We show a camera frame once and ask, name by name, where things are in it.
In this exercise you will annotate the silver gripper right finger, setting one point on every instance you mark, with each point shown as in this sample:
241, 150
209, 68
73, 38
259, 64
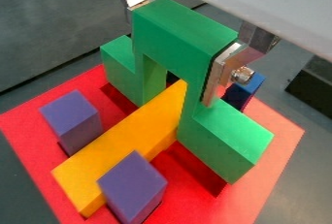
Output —
229, 66

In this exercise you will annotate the green bridge-shaped block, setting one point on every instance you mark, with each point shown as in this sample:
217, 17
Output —
174, 40

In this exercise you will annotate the red base board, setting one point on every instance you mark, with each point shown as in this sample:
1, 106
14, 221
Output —
198, 198

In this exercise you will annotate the black holder block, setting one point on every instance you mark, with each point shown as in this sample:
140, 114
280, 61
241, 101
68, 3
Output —
310, 86

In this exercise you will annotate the yellow long bar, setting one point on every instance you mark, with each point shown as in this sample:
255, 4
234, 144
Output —
147, 131

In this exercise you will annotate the dark blue right post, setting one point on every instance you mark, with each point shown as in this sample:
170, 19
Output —
238, 94

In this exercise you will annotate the purple left post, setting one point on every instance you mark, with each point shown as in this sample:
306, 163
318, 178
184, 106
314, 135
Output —
73, 120

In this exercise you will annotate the purple post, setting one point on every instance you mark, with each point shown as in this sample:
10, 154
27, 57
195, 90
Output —
73, 120
132, 188

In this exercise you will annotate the purple right post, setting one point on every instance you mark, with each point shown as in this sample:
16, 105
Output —
132, 188

